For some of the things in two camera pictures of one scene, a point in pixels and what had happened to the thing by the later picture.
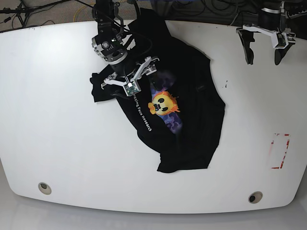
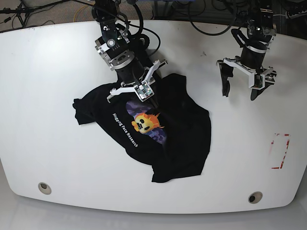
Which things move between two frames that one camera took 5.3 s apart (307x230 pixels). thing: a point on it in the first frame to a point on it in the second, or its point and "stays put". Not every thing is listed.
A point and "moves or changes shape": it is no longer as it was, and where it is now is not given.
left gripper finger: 246,38 to 226,71
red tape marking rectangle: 288,142 stays put
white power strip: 296,15 stays put
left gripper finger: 280,53 to 255,93
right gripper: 279,40 to 256,81
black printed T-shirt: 180,110 moves or changes shape
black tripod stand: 23,12 stays put
